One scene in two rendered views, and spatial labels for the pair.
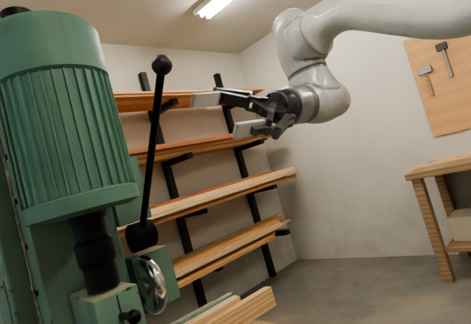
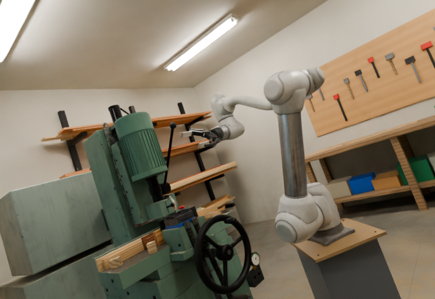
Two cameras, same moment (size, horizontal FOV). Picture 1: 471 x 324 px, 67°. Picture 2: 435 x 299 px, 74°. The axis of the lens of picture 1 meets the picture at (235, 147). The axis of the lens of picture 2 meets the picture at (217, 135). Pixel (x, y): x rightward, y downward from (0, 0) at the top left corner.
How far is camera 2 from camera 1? 85 cm
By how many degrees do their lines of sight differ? 6
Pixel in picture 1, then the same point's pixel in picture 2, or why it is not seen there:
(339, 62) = (258, 92)
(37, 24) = (135, 117)
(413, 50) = not seen: hidden behind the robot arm
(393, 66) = not seen: hidden behind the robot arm
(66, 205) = (149, 172)
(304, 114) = (224, 136)
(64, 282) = (142, 202)
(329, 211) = (260, 189)
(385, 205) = not seen: hidden behind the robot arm
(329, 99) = (234, 130)
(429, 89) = (312, 108)
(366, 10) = (243, 98)
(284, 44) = (215, 109)
